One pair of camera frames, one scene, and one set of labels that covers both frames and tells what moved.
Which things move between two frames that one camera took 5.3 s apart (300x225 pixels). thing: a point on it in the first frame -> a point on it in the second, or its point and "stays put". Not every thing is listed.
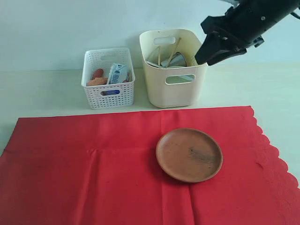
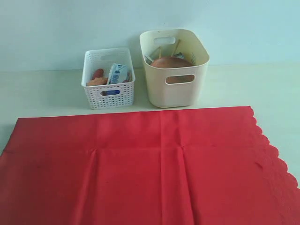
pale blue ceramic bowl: x=177 y=60 -> x=148 y=60
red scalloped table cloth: x=101 y=169 stays put
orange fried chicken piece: x=98 y=81 stays put
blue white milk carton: x=117 y=73 stays put
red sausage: x=98 y=73 stays put
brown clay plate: x=190 y=155 -> x=173 y=62
